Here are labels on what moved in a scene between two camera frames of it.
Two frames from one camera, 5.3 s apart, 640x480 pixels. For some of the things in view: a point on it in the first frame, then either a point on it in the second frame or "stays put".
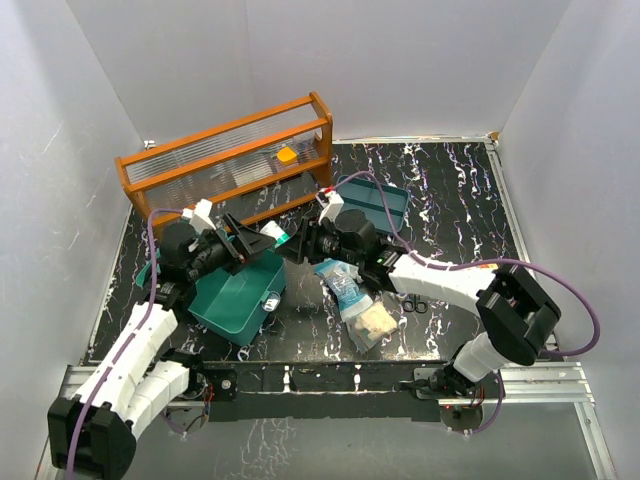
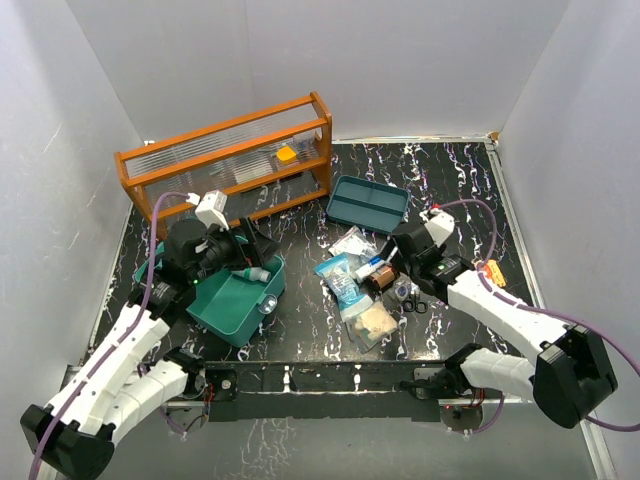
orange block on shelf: [287, 156] stays put
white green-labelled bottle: [272, 229] to [255, 273]
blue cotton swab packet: [346, 283] stays put
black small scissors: [414, 302] stays put
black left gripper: [244, 245] stays put
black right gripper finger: [307, 236] to [389, 250]
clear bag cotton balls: [376, 322] stays put
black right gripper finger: [292, 248] to [399, 265]
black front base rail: [320, 392] stays put
